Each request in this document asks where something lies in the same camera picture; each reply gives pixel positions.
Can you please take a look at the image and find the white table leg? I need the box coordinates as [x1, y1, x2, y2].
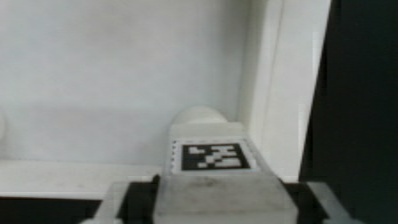
[152, 106, 298, 224]

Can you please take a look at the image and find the white square table top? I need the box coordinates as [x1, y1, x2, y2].
[0, 0, 332, 199]

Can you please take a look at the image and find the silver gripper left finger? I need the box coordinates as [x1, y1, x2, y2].
[78, 175, 159, 224]

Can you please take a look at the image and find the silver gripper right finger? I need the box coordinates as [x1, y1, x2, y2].
[284, 182, 366, 224]

